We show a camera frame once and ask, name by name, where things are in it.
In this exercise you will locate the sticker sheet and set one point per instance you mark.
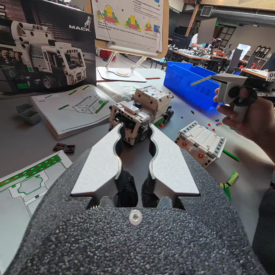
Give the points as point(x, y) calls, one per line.
point(32, 184)

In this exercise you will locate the person's right hand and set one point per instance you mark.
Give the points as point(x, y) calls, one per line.
point(262, 120)

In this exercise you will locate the long cluttered work table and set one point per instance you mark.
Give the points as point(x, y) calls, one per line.
point(204, 57)

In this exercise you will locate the wooden background desk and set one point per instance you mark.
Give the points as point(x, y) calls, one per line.
point(255, 72)

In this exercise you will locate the small grey tray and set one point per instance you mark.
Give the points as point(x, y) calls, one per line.
point(31, 118)
point(24, 108)

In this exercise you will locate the wall vent grille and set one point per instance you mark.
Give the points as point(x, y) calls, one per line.
point(206, 10)

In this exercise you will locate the white lego container body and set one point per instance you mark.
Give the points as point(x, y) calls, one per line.
point(202, 139)

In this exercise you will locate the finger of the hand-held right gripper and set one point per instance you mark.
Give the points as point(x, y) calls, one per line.
point(234, 75)
point(235, 80)

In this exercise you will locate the white instruction sheet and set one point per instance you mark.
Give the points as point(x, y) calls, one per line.
point(129, 32)

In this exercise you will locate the group of small coloured studs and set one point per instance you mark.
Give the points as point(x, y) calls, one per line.
point(217, 124)

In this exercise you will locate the green sticker scrap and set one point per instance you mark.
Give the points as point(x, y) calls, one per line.
point(233, 178)

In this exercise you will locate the person's right forearm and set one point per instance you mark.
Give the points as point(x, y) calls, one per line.
point(269, 154)

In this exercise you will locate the grey ventilation duct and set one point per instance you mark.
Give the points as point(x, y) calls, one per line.
point(240, 14)

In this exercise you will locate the blue plastic bin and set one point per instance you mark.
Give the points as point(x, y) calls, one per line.
point(189, 86)

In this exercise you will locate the green LEGO pieces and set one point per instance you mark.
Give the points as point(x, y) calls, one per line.
point(226, 191)

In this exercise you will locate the red box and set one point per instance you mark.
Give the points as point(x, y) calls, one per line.
point(107, 53)

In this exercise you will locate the white green lego truck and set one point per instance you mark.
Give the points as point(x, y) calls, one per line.
point(148, 103)

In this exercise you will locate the black office chair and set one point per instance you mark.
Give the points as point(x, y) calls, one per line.
point(235, 60)

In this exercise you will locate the small dark lego plate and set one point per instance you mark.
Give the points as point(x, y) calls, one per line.
point(70, 148)
point(59, 147)

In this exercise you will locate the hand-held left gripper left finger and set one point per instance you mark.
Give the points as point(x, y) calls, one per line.
point(96, 171)

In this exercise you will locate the instruction sign on stand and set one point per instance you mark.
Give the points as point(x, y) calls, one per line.
point(165, 32)

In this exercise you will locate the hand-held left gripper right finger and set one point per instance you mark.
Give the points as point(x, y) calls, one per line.
point(174, 171)

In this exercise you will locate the lego instruction booklet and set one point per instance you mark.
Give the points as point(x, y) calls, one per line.
point(70, 111)

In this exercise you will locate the dark lego truck box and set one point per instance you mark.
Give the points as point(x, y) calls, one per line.
point(53, 25)

